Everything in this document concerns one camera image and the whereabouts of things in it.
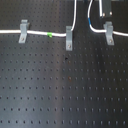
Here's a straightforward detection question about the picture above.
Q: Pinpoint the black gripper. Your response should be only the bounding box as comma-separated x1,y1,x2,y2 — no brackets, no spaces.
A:
99,0,112,17

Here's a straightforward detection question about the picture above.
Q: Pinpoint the white cable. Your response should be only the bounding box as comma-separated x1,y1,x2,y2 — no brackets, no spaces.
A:
0,0,128,38

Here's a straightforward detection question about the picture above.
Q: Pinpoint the green tape marker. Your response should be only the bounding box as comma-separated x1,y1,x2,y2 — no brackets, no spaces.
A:
47,31,53,38

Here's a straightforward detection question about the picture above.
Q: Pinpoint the right grey cable clip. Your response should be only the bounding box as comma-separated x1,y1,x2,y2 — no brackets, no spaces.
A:
103,21,114,45

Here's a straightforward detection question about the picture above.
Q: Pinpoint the grey cable clip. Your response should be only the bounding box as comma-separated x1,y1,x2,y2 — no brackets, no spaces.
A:
103,21,114,45
66,26,73,51
19,19,30,43

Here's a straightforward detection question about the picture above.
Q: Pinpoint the middle grey cable clip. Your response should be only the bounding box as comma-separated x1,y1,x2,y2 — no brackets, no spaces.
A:
66,26,73,51

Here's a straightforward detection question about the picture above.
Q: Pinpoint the left grey cable clip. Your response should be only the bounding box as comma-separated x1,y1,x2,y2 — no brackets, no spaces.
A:
19,19,30,43

